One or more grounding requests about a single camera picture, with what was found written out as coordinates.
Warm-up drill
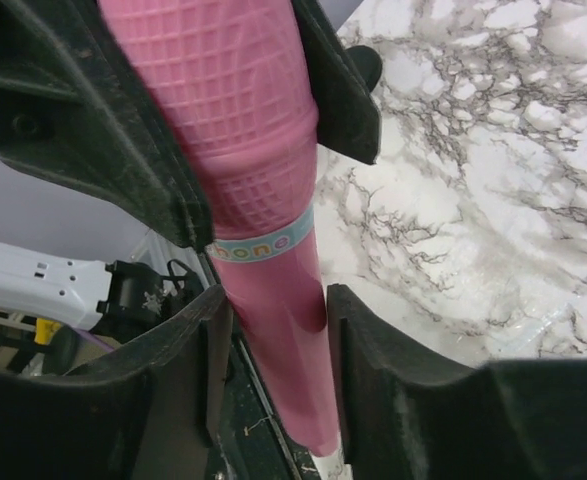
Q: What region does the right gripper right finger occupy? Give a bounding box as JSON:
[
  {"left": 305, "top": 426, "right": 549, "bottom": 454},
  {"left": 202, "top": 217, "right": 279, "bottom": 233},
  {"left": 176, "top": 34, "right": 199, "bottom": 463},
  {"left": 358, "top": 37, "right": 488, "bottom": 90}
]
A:
[{"left": 327, "top": 284, "right": 587, "bottom": 479}]

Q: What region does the clear plastic parts box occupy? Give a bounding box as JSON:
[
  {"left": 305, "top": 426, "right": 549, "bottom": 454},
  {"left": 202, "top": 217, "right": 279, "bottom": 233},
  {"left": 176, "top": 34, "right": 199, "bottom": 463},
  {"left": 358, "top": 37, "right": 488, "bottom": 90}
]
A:
[{"left": 452, "top": 294, "right": 587, "bottom": 359}]

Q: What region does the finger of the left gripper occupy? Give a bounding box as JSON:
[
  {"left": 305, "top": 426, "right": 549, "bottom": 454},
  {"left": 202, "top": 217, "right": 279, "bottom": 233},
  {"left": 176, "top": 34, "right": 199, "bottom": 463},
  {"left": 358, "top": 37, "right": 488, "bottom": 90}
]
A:
[
  {"left": 292, "top": 0, "right": 381, "bottom": 165},
  {"left": 0, "top": 1, "right": 213, "bottom": 250}
]

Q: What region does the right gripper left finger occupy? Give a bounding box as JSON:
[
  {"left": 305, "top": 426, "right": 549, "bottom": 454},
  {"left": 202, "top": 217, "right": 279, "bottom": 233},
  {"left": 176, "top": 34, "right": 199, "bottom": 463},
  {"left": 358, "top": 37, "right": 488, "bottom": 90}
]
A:
[{"left": 0, "top": 286, "right": 232, "bottom": 479}]

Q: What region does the black clip mic stand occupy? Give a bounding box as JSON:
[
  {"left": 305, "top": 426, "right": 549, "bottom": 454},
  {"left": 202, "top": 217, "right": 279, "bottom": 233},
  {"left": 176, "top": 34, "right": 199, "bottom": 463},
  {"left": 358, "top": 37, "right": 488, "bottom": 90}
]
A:
[{"left": 347, "top": 45, "right": 382, "bottom": 92}]

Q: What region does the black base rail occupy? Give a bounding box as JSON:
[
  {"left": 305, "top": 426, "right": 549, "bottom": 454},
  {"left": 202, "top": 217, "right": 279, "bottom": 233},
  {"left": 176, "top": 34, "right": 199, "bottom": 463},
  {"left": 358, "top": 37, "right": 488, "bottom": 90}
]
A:
[{"left": 198, "top": 256, "right": 321, "bottom": 479}]

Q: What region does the pink microphone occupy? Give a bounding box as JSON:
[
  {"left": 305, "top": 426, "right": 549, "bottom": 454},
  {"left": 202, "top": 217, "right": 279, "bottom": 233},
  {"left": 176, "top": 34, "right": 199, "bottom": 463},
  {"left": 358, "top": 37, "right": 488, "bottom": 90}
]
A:
[{"left": 100, "top": 1, "right": 339, "bottom": 456}]

